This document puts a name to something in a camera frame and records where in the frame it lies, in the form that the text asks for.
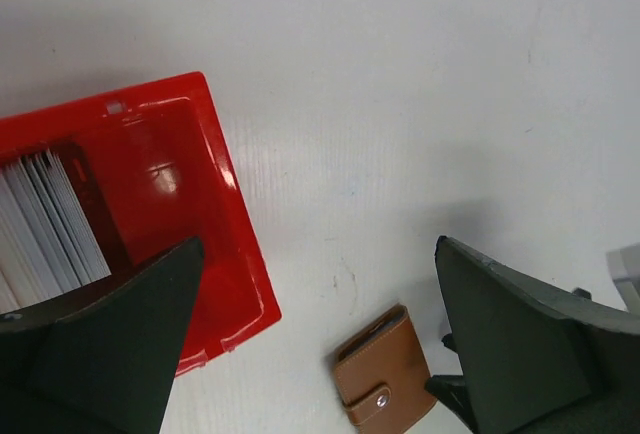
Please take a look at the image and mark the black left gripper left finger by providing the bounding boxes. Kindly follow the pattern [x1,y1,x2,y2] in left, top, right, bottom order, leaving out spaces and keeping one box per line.
[1,237,204,433]

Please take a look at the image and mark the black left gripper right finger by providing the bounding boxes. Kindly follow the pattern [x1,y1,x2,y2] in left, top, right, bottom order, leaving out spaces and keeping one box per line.
[425,236,639,433]

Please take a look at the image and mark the brown leather card holder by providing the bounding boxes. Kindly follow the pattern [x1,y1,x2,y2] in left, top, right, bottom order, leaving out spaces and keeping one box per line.
[332,304,437,434]

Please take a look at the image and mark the red plastic card tray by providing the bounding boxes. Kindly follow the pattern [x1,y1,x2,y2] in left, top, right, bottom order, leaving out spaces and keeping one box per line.
[1,72,281,374]

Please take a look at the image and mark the white cards stack in tray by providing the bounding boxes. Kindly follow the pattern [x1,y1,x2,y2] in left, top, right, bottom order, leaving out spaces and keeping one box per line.
[1,149,116,314]

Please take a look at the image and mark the grey aluminium frame piece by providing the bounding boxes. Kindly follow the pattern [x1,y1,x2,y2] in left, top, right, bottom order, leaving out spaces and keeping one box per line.
[606,243,640,315]

